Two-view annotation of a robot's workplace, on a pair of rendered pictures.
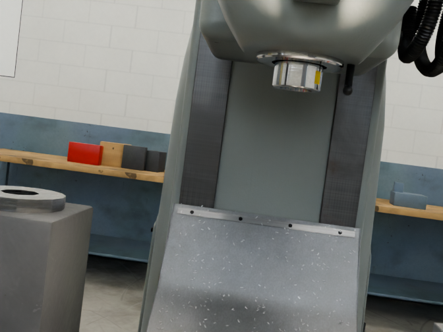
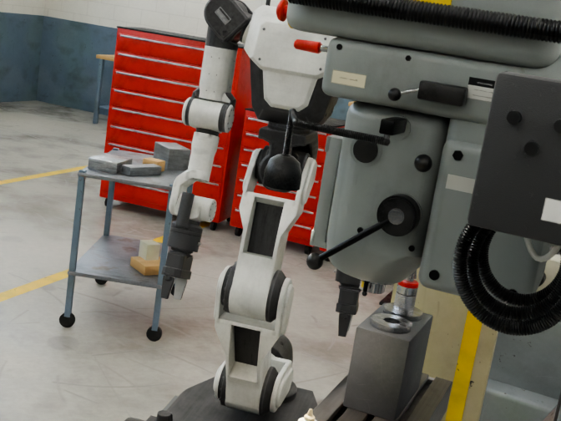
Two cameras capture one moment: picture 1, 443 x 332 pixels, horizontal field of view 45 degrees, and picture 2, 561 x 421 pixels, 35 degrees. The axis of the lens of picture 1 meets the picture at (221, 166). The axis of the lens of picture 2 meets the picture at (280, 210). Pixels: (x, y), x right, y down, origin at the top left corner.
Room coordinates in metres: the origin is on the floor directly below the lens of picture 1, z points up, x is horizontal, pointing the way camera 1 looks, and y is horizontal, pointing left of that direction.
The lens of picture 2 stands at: (0.80, -1.64, 1.76)
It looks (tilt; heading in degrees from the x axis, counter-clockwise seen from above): 13 degrees down; 107
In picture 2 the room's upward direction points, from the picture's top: 9 degrees clockwise
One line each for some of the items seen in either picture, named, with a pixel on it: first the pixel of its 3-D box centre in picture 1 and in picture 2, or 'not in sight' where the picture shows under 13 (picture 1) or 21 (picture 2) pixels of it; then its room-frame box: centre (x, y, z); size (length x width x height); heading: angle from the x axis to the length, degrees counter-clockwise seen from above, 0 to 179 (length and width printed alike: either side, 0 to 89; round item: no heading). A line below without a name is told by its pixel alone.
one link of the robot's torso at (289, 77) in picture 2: not in sight; (301, 61); (0.08, 0.71, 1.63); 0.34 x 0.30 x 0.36; 5
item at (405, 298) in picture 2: not in sight; (405, 296); (0.54, 0.30, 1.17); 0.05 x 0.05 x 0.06
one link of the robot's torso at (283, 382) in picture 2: not in sight; (253, 380); (0.09, 0.72, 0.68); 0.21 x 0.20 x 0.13; 95
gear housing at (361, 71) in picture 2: not in sight; (433, 80); (0.57, -0.07, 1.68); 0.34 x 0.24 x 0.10; 176
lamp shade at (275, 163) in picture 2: not in sight; (283, 169); (0.32, -0.06, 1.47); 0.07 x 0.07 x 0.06
